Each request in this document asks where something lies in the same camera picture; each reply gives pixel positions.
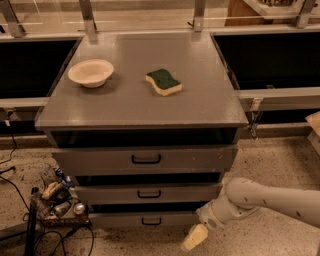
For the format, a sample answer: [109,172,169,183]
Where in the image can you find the white bowl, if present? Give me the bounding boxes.
[68,59,114,88]

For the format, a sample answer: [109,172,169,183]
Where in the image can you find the grey drawer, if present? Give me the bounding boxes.
[89,211,199,228]
[75,183,222,205]
[52,145,238,176]

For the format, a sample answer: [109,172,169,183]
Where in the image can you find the black stand post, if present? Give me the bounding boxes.
[24,187,39,256]

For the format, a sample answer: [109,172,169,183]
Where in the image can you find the wooden box at right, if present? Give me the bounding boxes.
[306,111,320,155]

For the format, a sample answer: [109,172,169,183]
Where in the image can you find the grey top drawer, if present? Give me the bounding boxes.
[52,145,238,176]

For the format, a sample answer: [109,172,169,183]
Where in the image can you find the grey drawer cabinet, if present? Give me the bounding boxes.
[36,32,247,214]

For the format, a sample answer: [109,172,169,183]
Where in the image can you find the metal frame rail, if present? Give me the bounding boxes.
[0,0,320,114]

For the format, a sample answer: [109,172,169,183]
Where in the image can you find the green yellow sponge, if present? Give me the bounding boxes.
[145,69,182,96]

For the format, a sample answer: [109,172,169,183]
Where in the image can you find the tray of cans and clutter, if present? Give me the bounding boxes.
[31,164,90,227]

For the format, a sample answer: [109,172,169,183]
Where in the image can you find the black floor cables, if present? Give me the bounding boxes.
[0,133,96,256]

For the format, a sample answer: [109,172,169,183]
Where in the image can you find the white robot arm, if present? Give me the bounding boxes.
[181,178,320,252]

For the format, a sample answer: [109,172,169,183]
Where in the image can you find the grey middle drawer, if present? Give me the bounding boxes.
[75,183,222,205]

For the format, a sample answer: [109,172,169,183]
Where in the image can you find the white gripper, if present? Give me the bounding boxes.
[181,197,230,252]

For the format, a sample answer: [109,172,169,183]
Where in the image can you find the grey bottom drawer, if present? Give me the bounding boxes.
[89,211,199,228]

